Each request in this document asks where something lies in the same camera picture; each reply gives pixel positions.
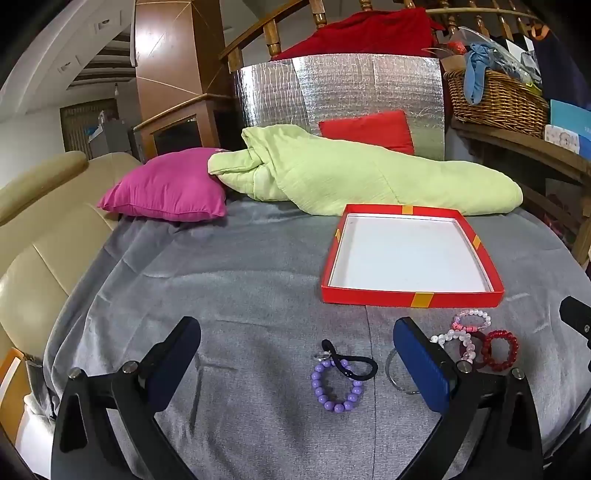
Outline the light blue box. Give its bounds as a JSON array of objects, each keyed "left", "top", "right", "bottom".
[{"left": 550, "top": 99, "right": 591, "bottom": 160}]

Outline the magenta pillow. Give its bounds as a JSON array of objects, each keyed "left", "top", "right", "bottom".
[{"left": 97, "top": 147, "right": 226, "bottom": 223}]

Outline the red gift box lid tray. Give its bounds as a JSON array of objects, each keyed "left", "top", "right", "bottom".
[{"left": 321, "top": 204, "right": 505, "bottom": 309}]

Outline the wicker basket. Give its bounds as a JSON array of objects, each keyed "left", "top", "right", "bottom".
[{"left": 444, "top": 69, "right": 549, "bottom": 138}]

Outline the small red pillow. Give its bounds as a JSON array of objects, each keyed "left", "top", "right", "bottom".
[{"left": 318, "top": 110, "right": 415, "bottom": 155}]

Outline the grey bed blanket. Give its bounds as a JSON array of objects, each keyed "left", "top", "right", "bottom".
[{"left": 35, "top": 197, "right": 590, "bottom": 479}]

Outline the silver metal bangle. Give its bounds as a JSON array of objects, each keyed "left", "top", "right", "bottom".
[{"left": 385, "top": 349, "right": 419, "bottom": 395}]

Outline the purple bead bracelet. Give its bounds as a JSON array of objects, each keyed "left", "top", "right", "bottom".
[{"left": 310, "top": 358, "right": 365, "bottom": 414}]

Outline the pink white bead bracelet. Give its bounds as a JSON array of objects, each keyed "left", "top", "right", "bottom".
[{"left": 451, "top": 309, "right": 494, "bottom": 334}]

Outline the red bead bracelet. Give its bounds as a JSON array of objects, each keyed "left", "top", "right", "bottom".
[{"left": 482, "top": 329, "right": 520, "bottom": 373}]

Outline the red cloth on railing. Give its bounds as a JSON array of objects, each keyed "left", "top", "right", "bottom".
[{"left": 274, "top": 7, "right": 444, "bottom": 60}]

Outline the cream leather sofa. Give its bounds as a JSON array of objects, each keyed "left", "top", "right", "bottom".
[{"left": 1, "top": 151, "right": 139, "bottom": 358}]

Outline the silver insulation foil sheet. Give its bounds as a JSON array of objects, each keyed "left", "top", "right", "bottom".
[{"left": 233, "top": 54, "right": 446, "bottom": 160}]

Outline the wooden stair railing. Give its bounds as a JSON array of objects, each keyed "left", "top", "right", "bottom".
[{"left": 218, "top": 1, "right": 541, "bottom": 72}]

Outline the wooden cabinet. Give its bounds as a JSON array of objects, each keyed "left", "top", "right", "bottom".
[{"left": 133, "top": 1, "right": 232, "bottom": 159}]

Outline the blue cloth in basket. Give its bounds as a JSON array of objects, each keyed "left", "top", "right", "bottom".
[{"left": 464, "top": 43, "right": 493, "bottom": 105}]

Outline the black hair tie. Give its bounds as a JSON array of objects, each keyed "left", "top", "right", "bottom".
[{"left": 320, "top": 339, "right": 379, "bottom": 382}]

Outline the green folded quilt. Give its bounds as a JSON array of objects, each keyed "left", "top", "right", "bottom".
[{"left": 207, "top": 124, "right": 523, "bottom": 216}]

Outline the wooden shelf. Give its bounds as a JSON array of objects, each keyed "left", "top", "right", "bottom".
[{"left": 451, "top": 118, "right": 590, "bottom": 265}]

